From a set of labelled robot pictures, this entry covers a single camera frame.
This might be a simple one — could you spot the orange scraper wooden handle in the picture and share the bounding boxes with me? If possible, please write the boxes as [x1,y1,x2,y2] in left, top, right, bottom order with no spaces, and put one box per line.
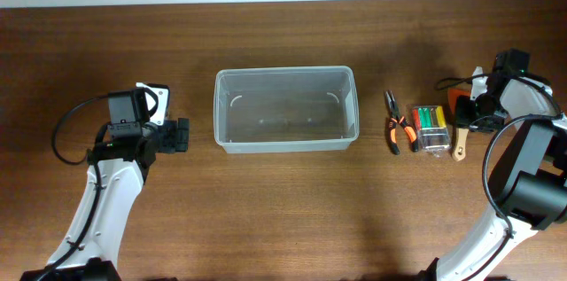
[447,88,470,161]

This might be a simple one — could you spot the clear screwdriver set case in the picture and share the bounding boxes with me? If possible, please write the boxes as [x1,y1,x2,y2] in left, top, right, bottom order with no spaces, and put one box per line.
[411,105,451,153]

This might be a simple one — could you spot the orange black long-nose pliers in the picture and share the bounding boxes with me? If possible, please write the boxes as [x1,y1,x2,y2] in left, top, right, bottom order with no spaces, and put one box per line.
[384,90,419,155]

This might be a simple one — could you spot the clear plastic container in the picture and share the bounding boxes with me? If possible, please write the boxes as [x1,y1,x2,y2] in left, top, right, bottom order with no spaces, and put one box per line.
[214,66,360,154]

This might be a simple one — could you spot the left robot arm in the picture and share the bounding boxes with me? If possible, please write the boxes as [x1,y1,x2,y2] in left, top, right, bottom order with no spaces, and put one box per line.
[21,82,190,280]

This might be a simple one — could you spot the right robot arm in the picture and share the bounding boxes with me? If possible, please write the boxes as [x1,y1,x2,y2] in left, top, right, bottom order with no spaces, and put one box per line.
[417,49,566,281]

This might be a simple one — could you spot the right black cable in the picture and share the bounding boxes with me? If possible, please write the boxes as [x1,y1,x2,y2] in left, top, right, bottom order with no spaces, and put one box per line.
[434,74,566,281]

